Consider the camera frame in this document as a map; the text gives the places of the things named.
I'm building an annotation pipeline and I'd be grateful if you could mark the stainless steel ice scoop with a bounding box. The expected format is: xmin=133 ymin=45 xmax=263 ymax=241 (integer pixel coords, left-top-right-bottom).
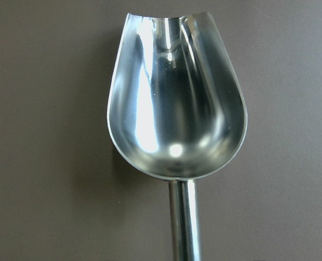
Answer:
xmin=107 ymin=12 xmax=248 ymax=260

